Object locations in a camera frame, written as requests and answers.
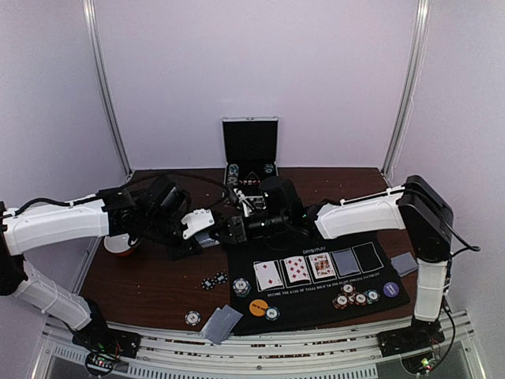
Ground aluminium poker case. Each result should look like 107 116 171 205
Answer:
222 117 279 196

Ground small chip stack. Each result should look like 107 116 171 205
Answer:
232 278 251 297

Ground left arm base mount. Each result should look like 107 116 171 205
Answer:
70 328 141 377

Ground black white chip right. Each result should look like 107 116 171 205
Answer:
214 272 228 284

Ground white red bowl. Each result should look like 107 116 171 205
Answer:
103 234 140 257

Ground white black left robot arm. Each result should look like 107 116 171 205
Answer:
1 174 221 351

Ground orange big blind button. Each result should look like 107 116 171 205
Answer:
249 298 269 317

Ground white blue chip flat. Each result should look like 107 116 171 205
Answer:
185 310 201 326

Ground black white chip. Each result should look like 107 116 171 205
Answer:
201 277 215 291
214 272 228 284

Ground two of diamonds card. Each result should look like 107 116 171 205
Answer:
253 261 282 291

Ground dealt cards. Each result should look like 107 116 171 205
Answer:
200 305 243 344

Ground left aluminium frame post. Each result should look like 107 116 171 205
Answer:
82 0 133 178

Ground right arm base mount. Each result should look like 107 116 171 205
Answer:
377 327 445 376

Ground black white chip left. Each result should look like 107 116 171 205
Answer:
201 277 215 291

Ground aluminium frame rail front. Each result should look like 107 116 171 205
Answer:
28 311 487 378

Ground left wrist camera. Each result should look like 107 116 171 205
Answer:
181 208 224 240

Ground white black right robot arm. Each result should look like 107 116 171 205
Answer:
210 175 481 349

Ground eight of diamonds card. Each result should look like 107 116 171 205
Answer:
283 256 310 284

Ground right aluminium frame post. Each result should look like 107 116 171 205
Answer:
381 0 432 182

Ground red dice set in case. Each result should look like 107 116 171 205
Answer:
239 171 261 186

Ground dealt card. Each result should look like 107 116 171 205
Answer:
391 252 418 277

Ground grey playing card deck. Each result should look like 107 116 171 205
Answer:
195 231 219 249

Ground aluminium frame post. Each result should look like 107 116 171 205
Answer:
82 0 133 178
381 0 432 182

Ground chips in case right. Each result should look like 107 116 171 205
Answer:
264 163 275 174

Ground king of diamonds card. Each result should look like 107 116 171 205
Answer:
309 253 335 280

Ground black orange hundred chip stack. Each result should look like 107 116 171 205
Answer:
350 293 368 306

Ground purple small blind button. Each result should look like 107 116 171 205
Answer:
383 282 400 298

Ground chips row in case left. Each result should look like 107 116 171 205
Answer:
226 163 240 187

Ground blue green fifty chip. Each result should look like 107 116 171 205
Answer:
264 306 280 321

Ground black poker table mat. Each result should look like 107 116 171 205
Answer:
226 232 410 336

